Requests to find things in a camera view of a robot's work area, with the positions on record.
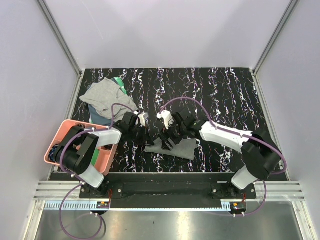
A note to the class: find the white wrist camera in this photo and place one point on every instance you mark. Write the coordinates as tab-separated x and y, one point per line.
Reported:
141	119
166	118

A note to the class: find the green packet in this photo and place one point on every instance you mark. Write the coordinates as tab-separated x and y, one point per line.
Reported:
125	90

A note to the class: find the dark grey napkin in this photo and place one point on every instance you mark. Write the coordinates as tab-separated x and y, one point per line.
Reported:
184	150

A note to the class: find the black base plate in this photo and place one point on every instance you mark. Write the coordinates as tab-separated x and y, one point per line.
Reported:
167	190

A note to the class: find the left aluminium frame post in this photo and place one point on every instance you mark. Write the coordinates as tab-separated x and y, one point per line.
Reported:
59	36

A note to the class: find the black blue patterned object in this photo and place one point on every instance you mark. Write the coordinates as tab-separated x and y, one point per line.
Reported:
52	152

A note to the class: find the dark blue cloth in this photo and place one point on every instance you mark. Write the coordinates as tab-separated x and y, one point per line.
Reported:
95	118

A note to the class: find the right aluminium frame post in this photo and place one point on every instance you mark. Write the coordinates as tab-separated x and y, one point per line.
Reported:
276	33

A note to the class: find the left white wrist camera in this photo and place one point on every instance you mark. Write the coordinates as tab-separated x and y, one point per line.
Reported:
141	119

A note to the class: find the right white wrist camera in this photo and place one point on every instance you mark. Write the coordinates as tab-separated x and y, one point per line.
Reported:
166	118

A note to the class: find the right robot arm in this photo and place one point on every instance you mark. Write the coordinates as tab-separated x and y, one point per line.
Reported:
260	154

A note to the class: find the pink divided tray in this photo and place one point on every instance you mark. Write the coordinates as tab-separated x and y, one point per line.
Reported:
107	143

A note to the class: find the light grey cloth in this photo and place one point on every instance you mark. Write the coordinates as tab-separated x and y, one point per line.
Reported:
102	95

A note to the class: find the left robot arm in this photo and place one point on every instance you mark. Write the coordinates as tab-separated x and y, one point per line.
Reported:
87	150

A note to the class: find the aluminium frame post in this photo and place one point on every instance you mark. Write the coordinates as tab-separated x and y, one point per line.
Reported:
276	33
59	36

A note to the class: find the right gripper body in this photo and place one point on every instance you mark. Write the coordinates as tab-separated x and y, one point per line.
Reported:
176	133

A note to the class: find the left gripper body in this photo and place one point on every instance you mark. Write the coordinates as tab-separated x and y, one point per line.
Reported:
138	134

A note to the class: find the green oval object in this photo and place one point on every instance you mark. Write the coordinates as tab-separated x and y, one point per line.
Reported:
95	157

